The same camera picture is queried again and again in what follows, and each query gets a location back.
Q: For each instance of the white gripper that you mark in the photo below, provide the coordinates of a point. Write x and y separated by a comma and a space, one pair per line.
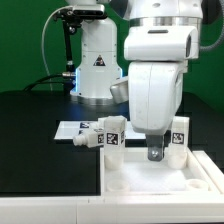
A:
155, 93

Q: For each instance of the white square tabletop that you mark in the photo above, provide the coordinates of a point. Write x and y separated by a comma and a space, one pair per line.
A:
138, 175

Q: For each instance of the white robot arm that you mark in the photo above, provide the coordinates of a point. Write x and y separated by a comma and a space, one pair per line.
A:
102, 76

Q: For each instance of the white right fence bar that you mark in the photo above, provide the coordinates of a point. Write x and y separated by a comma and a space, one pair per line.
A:
211, 169

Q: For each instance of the white fence bar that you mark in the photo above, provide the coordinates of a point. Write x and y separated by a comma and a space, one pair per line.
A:
211, 169
119, 210

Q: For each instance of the white front fence bar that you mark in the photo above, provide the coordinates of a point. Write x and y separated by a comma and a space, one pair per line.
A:
119, 210

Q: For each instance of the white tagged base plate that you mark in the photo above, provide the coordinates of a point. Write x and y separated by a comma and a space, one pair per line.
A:
68, 129

